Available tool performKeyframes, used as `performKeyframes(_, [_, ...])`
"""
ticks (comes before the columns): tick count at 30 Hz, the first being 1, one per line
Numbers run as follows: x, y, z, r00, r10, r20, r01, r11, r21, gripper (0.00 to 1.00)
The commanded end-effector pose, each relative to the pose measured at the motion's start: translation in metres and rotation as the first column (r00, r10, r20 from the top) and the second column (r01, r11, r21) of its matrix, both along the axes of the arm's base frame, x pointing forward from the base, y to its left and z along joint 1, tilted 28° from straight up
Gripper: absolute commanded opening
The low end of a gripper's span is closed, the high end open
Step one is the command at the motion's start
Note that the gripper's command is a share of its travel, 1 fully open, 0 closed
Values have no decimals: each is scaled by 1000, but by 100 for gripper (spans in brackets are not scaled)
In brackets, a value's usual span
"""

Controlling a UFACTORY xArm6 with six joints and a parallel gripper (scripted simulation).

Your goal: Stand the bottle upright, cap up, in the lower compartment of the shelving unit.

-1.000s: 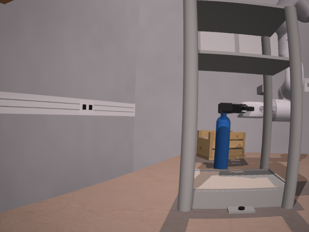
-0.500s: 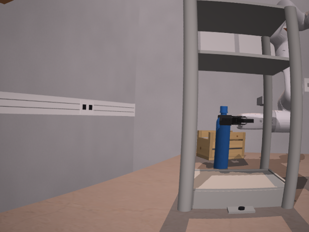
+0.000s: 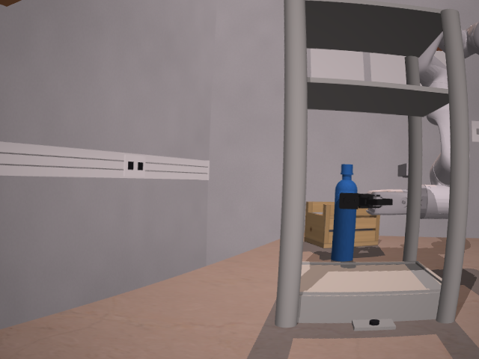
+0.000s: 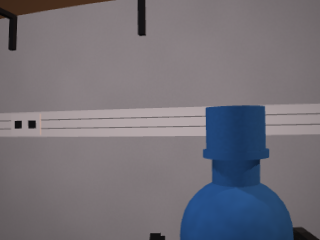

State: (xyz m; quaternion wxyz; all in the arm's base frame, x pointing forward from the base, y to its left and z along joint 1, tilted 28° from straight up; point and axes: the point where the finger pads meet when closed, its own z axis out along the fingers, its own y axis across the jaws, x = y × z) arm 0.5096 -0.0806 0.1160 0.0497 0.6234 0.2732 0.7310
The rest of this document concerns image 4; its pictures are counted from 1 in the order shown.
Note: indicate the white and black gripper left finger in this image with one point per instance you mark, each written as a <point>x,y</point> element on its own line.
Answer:
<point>156,236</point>

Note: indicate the dark blue bottle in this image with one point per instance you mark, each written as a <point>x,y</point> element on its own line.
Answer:
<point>236,205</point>

